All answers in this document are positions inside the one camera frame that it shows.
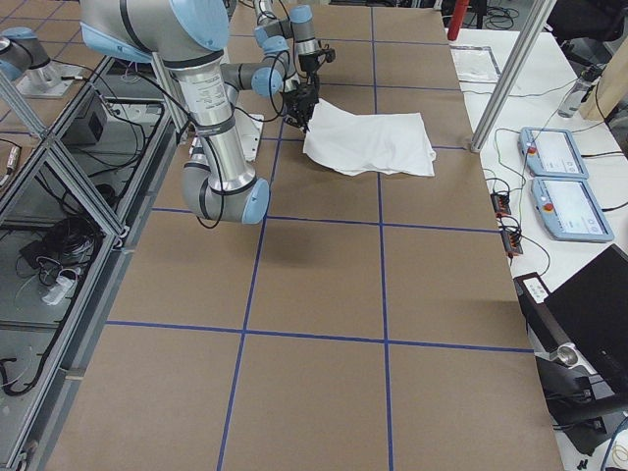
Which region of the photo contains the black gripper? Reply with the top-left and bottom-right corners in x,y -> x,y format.
287,83 -> 319,129
298,51 -> 324,86

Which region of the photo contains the white printed t-shirt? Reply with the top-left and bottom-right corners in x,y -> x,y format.
303,100 -> 437,177

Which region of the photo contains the third background robot arm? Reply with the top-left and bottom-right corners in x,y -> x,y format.
1,26 -> 50,80

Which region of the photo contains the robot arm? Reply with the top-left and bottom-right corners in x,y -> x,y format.
80,1 -> 335,224
253,1 -> 335,88

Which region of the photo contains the red cylinder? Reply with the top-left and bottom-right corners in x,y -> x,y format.
447,0 -> 470,41

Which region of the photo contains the clear plastic sheet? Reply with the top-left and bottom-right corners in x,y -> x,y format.
450,45 -> 500,83

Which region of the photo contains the orange black adapter box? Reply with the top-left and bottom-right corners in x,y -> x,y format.
490,191 -> 512,217

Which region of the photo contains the brown table mat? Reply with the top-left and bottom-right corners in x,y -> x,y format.
46,7 -> 562,470

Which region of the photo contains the far blue teach pendant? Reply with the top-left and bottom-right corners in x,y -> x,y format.
518,127 -> 589,180

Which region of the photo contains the blue teach pendant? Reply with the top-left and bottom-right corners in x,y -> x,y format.
518,127 -> 589,180
531,177 -> 614,243

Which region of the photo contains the water bottle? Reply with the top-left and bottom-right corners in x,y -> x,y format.
557,65 -> 602,118

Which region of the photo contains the near blue teach pendant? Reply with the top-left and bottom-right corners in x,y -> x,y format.
531,177 -> 614,243

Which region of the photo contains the black laptop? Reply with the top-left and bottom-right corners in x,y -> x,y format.
513,243 -> 628,389

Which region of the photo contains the black monitor stand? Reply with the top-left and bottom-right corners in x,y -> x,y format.
535,356 -> 627,455

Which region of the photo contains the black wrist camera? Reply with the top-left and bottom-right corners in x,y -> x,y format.
318,44 -> 336,65

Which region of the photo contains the aluminium frame post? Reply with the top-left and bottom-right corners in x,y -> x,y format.
469,0 -> 556,153

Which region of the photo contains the aluminium frame rack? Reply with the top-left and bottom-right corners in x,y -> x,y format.
1,59 -> 183,470

